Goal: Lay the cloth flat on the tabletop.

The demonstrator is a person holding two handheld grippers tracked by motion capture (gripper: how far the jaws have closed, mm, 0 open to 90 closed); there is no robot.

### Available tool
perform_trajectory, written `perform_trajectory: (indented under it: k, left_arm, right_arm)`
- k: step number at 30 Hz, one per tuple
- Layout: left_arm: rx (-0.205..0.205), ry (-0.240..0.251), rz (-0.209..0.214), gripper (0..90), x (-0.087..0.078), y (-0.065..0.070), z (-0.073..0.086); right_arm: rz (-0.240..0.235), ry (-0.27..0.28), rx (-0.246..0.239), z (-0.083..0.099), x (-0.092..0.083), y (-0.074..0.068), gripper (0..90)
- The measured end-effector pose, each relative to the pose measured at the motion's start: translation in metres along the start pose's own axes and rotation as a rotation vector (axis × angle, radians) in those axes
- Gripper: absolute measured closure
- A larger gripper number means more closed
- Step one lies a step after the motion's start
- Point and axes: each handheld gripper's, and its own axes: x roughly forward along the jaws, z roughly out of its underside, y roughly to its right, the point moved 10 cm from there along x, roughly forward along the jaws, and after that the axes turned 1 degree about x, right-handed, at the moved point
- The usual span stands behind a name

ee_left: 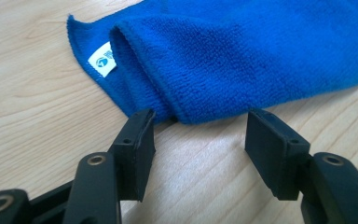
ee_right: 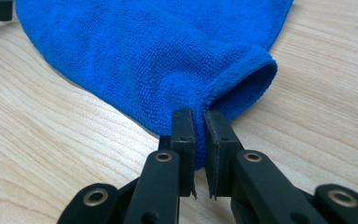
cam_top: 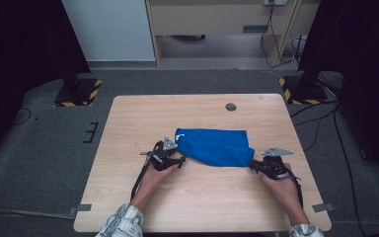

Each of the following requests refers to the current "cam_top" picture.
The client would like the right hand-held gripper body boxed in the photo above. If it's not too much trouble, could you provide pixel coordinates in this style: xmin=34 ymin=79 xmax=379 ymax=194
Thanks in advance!
xmin=258 ymin=146 xmax=295 ymax=181

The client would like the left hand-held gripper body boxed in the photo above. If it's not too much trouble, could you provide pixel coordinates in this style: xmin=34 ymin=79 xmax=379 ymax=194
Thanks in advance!
xmin=139 ymin=136 xmax=183 ymax=172

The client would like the blue cloth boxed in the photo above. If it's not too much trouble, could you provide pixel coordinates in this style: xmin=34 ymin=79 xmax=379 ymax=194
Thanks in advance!
xmin=175 ymin=127 xmax=256 ymax=168

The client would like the person's right hand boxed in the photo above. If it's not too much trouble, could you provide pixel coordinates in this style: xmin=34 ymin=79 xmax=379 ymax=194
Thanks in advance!
xmin=260 ymin=162 xmax=300 ymax=206

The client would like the person's left hand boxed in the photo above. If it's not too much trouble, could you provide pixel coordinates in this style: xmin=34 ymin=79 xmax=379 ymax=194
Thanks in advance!
xmin=139 ymin=157 xmax=181 ymax=202

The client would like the grey tape piece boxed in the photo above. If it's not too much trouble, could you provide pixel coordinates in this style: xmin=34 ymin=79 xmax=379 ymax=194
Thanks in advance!
xmin=311 ymin=202 xmax=336 ymax=213
xmin=68 ymin=203 xmax=93 ymax=216

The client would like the black yellow-striped stand base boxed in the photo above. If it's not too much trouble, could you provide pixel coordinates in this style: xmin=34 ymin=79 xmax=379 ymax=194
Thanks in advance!
xmin=278 ymin=74 xmax=330 ymax=106
xmin=53 ymin=77 xmax=104 ymax=108

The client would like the white cabinet panel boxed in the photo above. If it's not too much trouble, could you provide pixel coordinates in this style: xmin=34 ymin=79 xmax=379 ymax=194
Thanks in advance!
xmin=60 ymin=0 xmax=157 ymax=63

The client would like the black curtain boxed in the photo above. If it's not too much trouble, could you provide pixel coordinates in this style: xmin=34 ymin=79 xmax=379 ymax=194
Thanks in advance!
xmin=297 ymin=0 xmax=379 ymax=189
xmin=0 ymin=0 xmax=92 ymax=172

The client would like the light wooden desk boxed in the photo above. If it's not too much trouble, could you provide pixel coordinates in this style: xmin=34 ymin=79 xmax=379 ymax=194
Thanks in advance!
xmin=144 ymin=0 xmax=322 ymax=68

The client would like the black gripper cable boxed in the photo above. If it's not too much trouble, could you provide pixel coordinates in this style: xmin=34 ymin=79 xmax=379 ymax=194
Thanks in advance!
xmin=129 ymin=140 xmax=164 ymax=201
xmin=282 ymin=163 xmax=305 ymax=209

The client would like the long black floor cable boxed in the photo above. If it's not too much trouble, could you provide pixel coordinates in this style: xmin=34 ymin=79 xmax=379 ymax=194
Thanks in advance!
xmin=333 ymin=107 xmax=363 ymax=237

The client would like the black hanging power cable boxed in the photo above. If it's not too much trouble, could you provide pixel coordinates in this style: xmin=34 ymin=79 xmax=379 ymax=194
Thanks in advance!
xmin=260 ymin=0 xmax=302 ymax=70

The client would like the thin black floor cable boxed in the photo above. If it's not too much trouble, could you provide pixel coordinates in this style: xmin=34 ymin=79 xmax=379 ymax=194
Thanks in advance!
xmin=12 ymin=107 xmax=34 ymax=127

